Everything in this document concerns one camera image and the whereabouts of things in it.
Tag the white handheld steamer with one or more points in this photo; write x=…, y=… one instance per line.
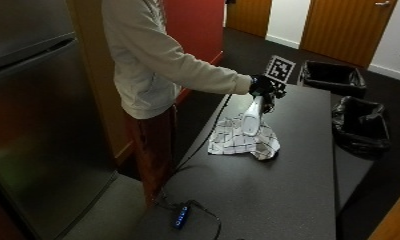
x=252, y=117

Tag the white marker cube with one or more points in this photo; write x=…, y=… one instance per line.
x=280, y=69

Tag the white checked cloth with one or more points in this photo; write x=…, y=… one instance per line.
x=242, y=140

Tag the black lined trash bin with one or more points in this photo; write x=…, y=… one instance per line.
x=360, y=126
x=333, y=77

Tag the wooden door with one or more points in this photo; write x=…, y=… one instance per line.
x=347, y=28
x=248, y=15

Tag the the person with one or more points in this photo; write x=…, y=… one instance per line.
x=151, y=76

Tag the black hub with blue lights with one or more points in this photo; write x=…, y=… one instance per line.
x=180, y=217

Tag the stainless steel refrigerator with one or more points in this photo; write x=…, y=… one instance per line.
x=35, y=126

